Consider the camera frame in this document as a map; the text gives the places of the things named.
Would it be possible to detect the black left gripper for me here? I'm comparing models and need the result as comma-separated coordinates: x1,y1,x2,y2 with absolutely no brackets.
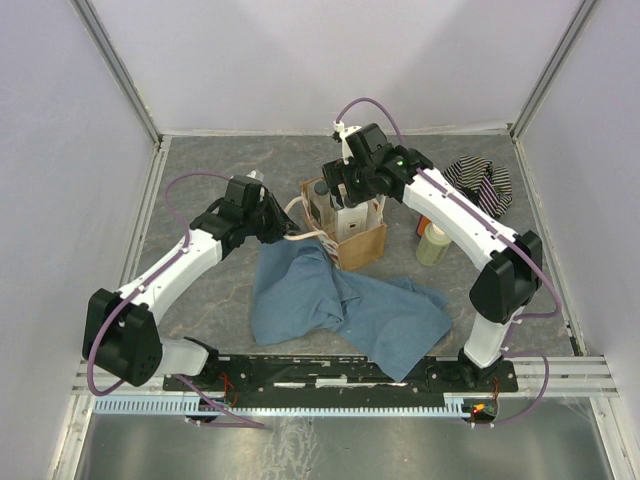
243,192,301,245

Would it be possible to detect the white square bottle grey cap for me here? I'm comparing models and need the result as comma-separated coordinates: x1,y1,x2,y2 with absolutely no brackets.
335,184,368,243

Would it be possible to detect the clear square bottle grey cap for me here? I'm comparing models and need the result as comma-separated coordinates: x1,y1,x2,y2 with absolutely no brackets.
309,180,335,233

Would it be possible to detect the watermelon print canvas bag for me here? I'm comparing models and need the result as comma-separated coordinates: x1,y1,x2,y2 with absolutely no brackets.
285,177,387,271

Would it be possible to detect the pale green bottle cream cap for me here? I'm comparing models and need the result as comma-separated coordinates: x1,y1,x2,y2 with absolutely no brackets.
416,223,451,266

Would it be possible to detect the orange bottle blue sprayer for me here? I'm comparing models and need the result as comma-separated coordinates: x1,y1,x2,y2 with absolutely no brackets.
416,215,431,237

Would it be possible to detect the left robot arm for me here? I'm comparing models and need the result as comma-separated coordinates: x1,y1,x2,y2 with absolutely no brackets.
82,171,299,396

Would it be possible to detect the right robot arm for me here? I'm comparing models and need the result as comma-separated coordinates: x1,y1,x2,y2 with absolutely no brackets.
322,121,542,391

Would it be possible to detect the blue cloth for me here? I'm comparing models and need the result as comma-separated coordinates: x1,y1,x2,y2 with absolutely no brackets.
251,239,453,382

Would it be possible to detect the black white striped cloth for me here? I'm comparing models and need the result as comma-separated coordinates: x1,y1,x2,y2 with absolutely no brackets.
442,155,513,220

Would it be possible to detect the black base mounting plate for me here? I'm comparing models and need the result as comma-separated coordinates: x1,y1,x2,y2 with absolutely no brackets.
188,354,518,409

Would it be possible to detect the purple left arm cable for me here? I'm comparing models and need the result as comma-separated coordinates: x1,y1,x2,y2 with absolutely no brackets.
85,172,266,431

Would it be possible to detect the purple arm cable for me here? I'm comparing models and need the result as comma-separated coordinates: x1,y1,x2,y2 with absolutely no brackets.
85,172,266,431
335,98,564,429

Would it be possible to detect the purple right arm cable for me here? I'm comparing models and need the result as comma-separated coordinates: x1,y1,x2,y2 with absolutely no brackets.
335,98,564,429

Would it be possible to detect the light blue cable comb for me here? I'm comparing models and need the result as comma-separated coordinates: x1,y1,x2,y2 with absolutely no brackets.
93,392,481,416

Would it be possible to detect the aluminium frame rail front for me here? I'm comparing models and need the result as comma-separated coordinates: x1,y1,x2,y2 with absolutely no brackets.
72,354,621,399

